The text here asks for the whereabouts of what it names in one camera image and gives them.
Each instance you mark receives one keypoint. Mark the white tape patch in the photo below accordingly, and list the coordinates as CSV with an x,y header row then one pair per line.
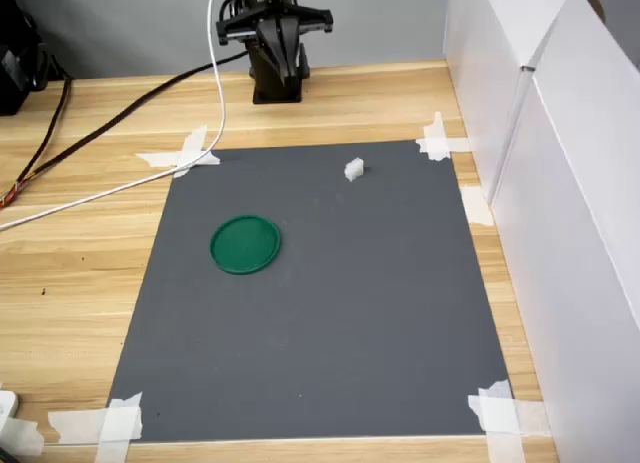
x,y
437,143
500,413
117,425
22,435
192,150
476,207

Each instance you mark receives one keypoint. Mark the small white plastic terminal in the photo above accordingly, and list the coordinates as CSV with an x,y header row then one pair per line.
x,y
353,169

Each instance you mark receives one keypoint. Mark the round green lid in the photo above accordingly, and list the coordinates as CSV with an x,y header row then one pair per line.
x,y
245,244

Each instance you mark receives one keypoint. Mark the white partition panel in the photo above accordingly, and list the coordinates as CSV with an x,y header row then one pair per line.
x,y
480,58
575,233

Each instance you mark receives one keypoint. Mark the dark grey mat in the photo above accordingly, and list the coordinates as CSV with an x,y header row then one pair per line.
x,y
325,308

